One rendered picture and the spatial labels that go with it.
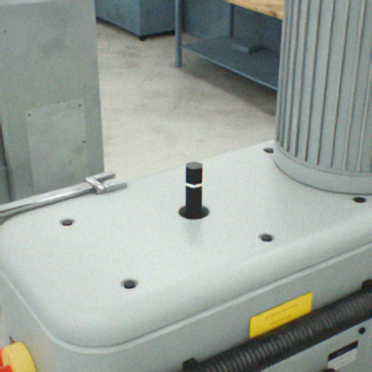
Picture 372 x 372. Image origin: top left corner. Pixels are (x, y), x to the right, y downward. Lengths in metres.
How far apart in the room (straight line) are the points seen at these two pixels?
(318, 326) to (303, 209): 0.14
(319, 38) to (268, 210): 0.21
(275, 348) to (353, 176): 0.24
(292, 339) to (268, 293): 0.06
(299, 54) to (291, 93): 0.05
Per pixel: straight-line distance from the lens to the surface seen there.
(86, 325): 0.68
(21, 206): 0.85
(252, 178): 0.92
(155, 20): 8.31
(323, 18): 0.84
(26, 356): 0.80
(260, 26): 7.49
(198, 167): 0.80
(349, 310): 0.84
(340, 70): 0.84
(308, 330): 0.81
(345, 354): 0.97
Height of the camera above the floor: 2.30
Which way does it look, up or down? 28 degrees down
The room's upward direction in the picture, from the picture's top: straight up
